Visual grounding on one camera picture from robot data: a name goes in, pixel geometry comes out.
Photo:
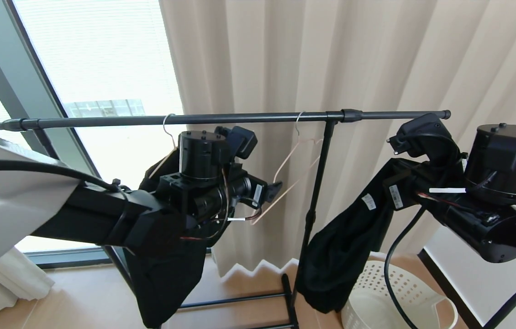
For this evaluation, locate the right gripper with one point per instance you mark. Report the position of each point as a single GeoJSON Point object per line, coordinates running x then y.
{"type": "Point", "coordinates": [491, 228]}

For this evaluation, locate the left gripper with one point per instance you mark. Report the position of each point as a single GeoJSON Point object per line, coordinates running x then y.
{"type": "Point", "coordinates": [235, 196]}

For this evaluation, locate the pink clothes hanger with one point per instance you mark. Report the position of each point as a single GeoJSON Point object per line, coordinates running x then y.
{"type": "Point", "coordinates": [286, 157]}
{"type": "Point", "coordinates": [165, 125]}

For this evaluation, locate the black garment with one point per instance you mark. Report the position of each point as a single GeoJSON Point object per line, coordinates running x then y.
{"type": "Point", "coordinates": [166, 283]}

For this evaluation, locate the heap of clothes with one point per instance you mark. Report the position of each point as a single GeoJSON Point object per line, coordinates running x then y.
{"type": "Point", "coordinates": [340, 256]}

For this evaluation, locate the black clothes rack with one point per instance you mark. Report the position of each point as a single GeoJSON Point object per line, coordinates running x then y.
{"type": "Point", "coordinates": [239, 118]}

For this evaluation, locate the white laundry basket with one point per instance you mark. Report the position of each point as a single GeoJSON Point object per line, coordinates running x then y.
{"type": "Point", "coordinates": [376, 310]}

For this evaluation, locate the beige curtain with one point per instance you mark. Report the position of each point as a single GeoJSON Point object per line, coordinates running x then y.
{"type": "Point", "coordinates": [331, 55]}

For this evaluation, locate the window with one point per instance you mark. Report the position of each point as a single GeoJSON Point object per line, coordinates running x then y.
{"type": "Point", "coordinates": [102, 55]}

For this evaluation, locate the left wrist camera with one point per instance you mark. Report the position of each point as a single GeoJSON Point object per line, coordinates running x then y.
{"type": "Point", "coordinates": [242, 141]}

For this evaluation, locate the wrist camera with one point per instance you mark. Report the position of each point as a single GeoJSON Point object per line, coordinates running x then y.
{"type": "Point", "coordinates": [242, 141]}
{"type": "Point", "coordinates": [422, 132]}

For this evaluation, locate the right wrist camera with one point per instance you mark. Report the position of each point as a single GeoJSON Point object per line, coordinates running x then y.
{"type": "Point", "coordinates": [422, 132]}

